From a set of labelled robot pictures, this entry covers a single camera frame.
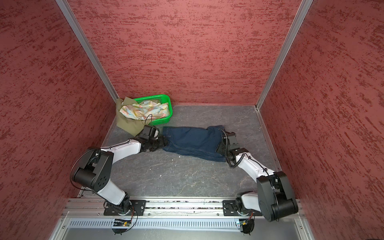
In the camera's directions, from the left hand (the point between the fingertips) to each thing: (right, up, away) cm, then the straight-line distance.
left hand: (165, 145), depth 94 cm
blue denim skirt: (+23, +1, +4) cm, 23 cm away
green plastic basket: (-8, +33, +23) cm, 41 cm away
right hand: (+34, -3, -4) cm, 34 cm away
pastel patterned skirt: (-19, +24, +19) cm, 36 cm away
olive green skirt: (-23, +13, +2) cm, 27 cm away
